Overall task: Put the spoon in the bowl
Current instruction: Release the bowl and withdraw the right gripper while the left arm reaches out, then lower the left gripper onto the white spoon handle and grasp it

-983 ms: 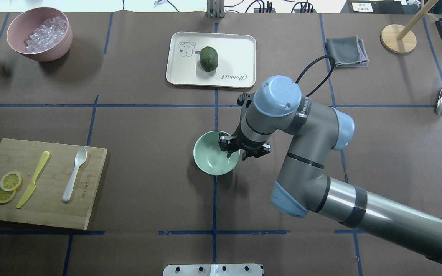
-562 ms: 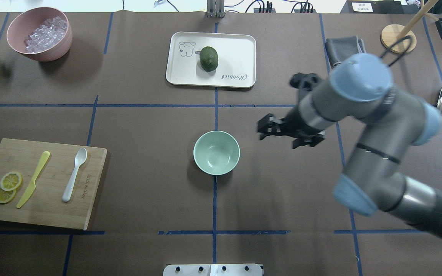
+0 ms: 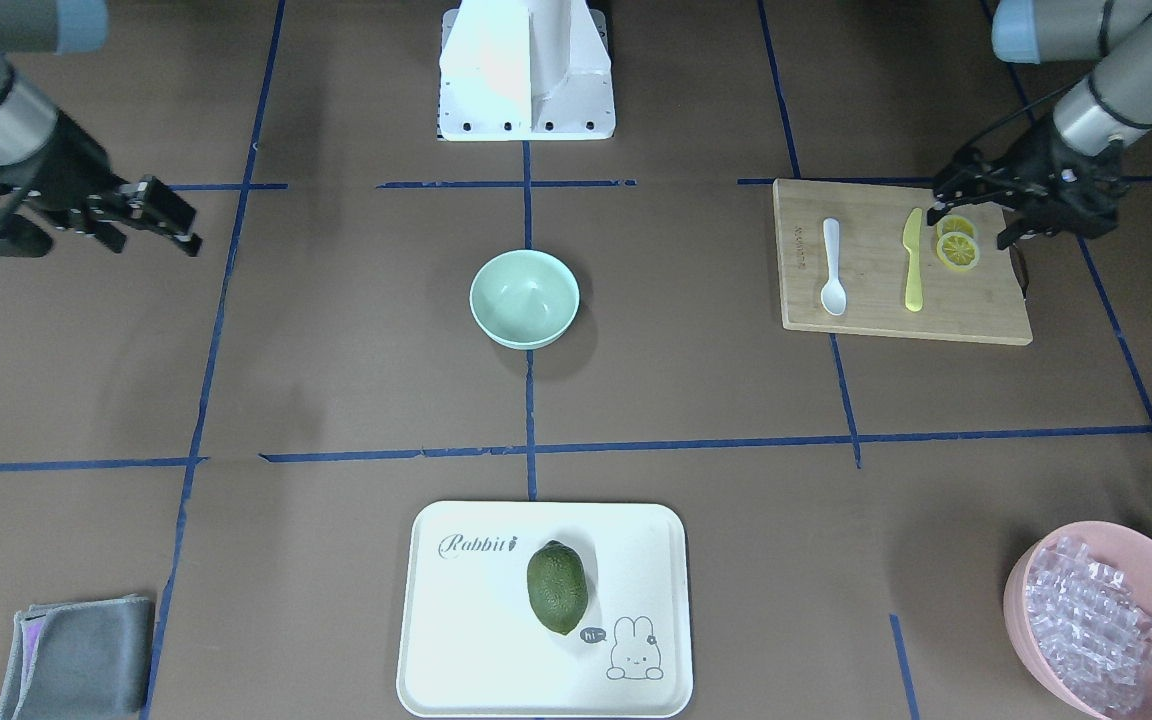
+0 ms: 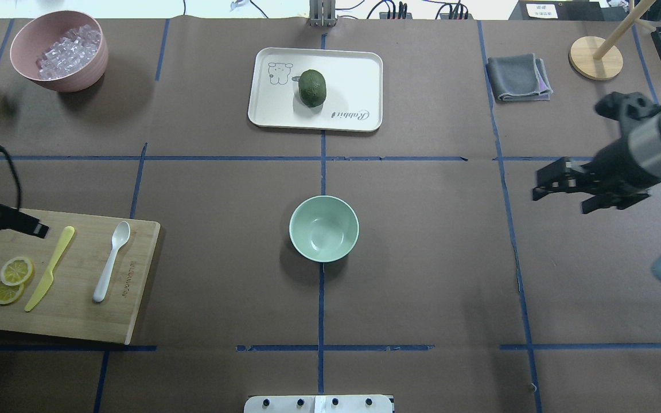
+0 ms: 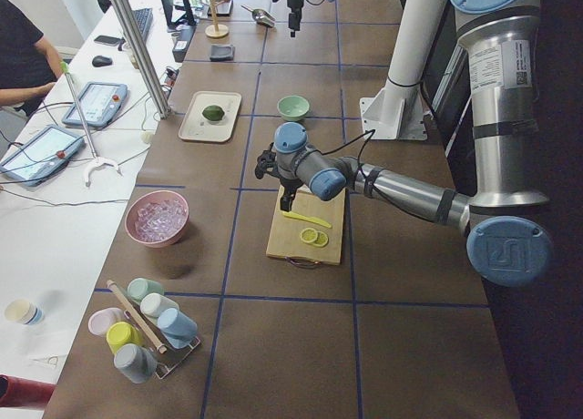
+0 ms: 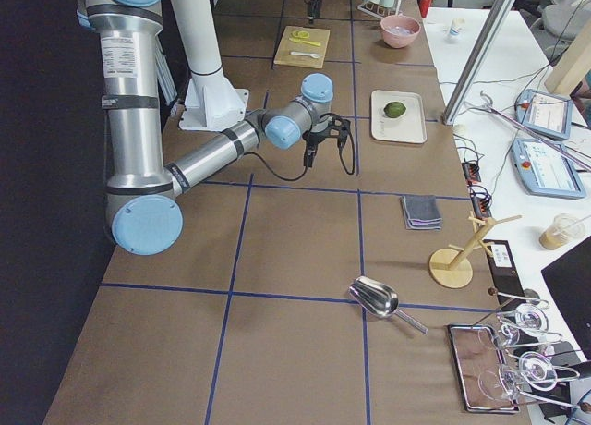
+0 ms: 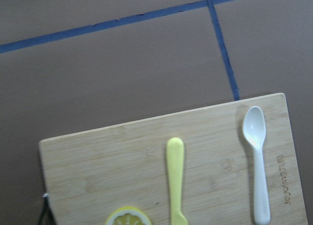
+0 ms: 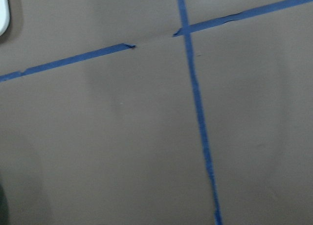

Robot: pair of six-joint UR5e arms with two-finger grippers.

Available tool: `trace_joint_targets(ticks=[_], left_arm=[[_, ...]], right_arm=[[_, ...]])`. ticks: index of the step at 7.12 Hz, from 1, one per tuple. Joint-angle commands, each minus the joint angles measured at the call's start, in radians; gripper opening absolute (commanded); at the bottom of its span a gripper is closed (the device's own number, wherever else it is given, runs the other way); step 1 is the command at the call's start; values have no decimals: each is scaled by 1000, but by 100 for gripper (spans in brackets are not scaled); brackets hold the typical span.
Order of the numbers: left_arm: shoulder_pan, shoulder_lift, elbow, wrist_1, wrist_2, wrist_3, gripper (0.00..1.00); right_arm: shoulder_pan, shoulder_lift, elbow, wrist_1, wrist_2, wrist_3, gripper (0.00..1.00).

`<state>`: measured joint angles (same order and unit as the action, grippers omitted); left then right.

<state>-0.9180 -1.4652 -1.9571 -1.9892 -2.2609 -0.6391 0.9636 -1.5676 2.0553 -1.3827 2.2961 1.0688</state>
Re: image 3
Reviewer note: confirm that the yellow plastic knife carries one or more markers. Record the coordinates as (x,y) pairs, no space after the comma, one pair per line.
(911,239)

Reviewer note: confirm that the lower lemon slice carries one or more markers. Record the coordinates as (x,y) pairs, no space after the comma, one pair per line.
(958,251)

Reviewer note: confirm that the white spoon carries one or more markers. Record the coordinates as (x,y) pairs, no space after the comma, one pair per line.
(832,295)

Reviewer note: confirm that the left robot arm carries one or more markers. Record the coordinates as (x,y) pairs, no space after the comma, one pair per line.
(1114,99)

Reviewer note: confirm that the green avocado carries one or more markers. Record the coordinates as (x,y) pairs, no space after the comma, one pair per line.
(557,589)

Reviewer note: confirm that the lemon slice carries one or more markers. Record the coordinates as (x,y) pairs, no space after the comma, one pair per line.
(958,251)
(955,223)

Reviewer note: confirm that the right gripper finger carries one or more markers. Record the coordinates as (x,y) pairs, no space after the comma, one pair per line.
(161,207)
(181,236)

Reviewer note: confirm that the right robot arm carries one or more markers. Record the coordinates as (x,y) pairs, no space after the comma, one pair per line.
(27,115)

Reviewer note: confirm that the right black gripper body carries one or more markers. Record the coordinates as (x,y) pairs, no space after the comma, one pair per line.
(69,165)

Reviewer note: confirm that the pink bowl with ice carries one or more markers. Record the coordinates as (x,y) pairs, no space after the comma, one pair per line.
(1078,613)

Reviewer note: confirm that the grey folded cloth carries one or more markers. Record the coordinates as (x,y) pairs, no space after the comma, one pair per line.
(79,660)

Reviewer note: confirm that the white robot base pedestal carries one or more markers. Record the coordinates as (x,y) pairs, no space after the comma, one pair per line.
(526,71)

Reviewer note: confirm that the upper lemon slice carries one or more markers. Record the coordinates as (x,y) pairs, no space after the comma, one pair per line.
(955,223)

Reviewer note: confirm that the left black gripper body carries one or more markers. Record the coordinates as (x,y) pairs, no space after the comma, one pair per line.
(1038,158)

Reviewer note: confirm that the bamboo cutting board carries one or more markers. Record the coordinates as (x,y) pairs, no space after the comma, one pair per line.
(984,305)

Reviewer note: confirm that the light green bowl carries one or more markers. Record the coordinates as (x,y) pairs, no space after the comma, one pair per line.
(524,299)

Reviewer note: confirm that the white rabbit tray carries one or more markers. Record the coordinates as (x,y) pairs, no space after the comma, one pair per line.
(471,645)

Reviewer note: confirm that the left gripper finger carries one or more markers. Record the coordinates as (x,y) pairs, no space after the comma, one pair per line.
(1031,222)
(955,186)

